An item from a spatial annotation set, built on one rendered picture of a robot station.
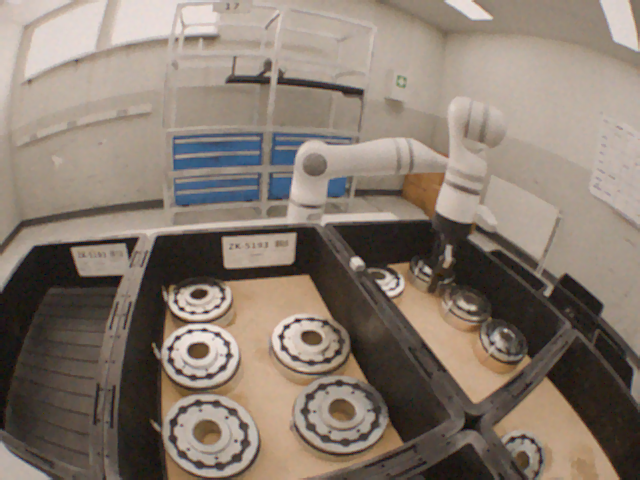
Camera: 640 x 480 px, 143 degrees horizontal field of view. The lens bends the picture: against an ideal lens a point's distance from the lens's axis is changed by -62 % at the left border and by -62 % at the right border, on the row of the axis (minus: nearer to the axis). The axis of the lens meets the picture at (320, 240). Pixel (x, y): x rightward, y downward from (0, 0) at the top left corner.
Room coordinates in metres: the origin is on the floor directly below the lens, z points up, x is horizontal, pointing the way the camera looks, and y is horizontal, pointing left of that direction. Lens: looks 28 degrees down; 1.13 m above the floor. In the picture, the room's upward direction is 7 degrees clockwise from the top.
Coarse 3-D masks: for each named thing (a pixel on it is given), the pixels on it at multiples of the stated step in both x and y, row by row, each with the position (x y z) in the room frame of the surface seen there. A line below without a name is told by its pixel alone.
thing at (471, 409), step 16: (336, 224) 0.45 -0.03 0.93; (352, 224) 0.46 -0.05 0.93; (368, 224) 0.47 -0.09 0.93; (384, 224) 0.49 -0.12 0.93; (400, 224) 0.50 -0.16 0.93; (416, 224) 0.52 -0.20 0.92; (336, 240) 0.39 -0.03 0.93; (464, 240) 0.47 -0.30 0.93; (352, 256) 0.35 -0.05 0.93; (368, 272) 0.31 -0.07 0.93; (512, 272) 0.36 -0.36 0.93; (528, 288) 0.31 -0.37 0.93; (384, 304) 0.25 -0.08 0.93; (544, 304) 0.26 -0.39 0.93; (400, 320) 0.22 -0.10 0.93; (560, 320) 0.22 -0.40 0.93; (416, 336) 0.20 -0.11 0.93; (560, 336) 0.18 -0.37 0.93; (432, 352) 0.17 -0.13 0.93; (544, 352) 0.16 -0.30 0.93; (432, 368) 0.15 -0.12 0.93; (528, 368) 0.14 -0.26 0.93; (448, 384) 0.13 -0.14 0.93; (512, 384) 0.12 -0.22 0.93; (464, 400) 0.11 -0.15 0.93; (480, 400) 0.11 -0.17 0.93; (496, 400) 0.10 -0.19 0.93; (480, 416) 0.09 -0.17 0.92
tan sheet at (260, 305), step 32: (256, 288) 0.37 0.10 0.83; (288, 288) 0.38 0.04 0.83; (256, 320) 0.29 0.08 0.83; (256, 352) 0.23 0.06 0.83; (256, 384) 0.18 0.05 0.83; (288, 384) 0.19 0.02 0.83; (256, 416) 0.13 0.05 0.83; (288, 416) 0.14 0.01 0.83; (288, 448) 0.10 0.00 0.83; (384, 448) 0.10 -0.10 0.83
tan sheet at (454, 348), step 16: (400, 272) 0.48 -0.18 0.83; (400, 304) 0.37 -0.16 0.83; (416, 304) 0.37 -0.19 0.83; (432, 304) 0.38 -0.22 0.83; (416, 320) 0.33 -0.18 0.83; (432, 320) 0.33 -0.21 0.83; (432, 336) 0.29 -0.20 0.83; (448, 336) 0.29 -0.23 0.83; (464, 336) 0.29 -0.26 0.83; (448, 352) 0.26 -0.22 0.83; (464, 352) 0.26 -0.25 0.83; (448, 368) 0.22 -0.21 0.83; (464, 368) 0.22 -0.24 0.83; (480, 368) 0.22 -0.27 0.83; (464, 384) 0.19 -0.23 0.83; (480, 384) 0.19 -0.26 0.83; (496, 384) 0.18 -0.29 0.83
